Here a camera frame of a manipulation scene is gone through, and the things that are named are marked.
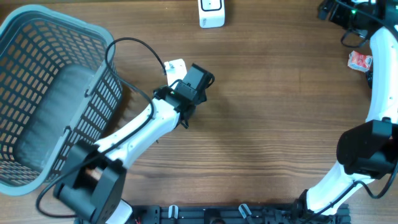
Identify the grey plastic mesh basket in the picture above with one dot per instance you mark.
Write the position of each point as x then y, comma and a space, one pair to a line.
55, 90

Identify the red snack packet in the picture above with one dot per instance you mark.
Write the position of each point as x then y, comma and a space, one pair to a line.
360, 62

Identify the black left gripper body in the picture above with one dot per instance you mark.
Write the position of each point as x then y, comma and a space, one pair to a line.
196, 102

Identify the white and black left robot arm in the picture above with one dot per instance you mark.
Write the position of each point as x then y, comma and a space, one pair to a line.
94, 174

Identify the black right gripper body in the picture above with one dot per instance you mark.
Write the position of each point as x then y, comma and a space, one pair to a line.
335, 15

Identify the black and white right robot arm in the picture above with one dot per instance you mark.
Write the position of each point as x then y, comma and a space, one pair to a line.
366, 154

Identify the white barcode scanner box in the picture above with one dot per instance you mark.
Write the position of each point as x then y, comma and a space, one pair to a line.
211, 13

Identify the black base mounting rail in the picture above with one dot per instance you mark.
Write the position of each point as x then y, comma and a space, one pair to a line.
264, 214

